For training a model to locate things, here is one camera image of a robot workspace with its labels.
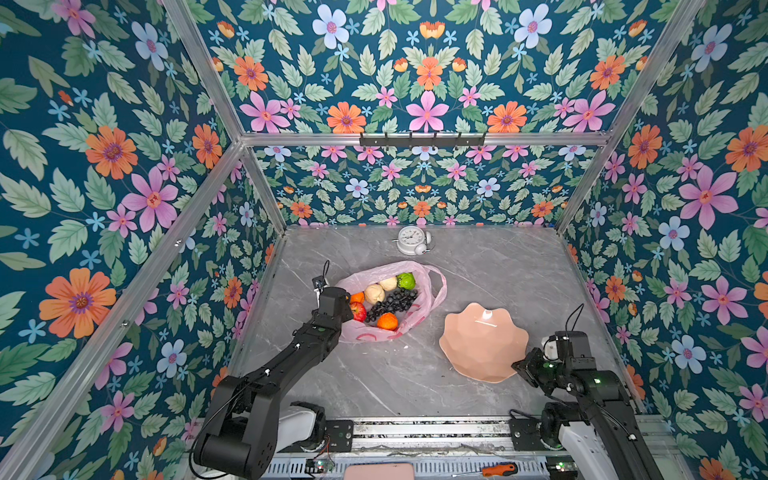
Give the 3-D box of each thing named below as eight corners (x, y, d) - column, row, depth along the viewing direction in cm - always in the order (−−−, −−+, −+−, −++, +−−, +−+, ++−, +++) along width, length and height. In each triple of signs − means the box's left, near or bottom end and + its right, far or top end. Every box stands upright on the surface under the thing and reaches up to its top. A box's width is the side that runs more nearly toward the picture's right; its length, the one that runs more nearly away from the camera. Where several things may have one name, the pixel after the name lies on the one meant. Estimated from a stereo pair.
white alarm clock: (391, 249, 115) (391, 241, 111) (405, 230, 121) (405, 222, 118) (423, 262, 111) (424, 254, 107) (435, 241, 117) (436, 233, 114)
